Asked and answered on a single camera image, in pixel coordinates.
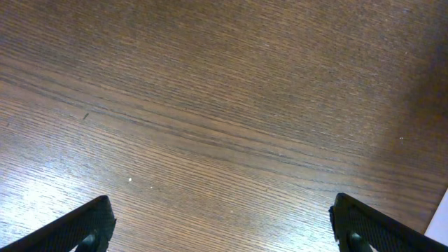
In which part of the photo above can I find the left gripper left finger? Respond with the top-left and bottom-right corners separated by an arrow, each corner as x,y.
1,195 -> 116,252

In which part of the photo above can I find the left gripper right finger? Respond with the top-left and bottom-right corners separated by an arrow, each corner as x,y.
329,193 -> 447,252

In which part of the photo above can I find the pink cardboard box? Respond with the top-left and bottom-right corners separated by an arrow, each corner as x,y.
425,190 -> 448,246

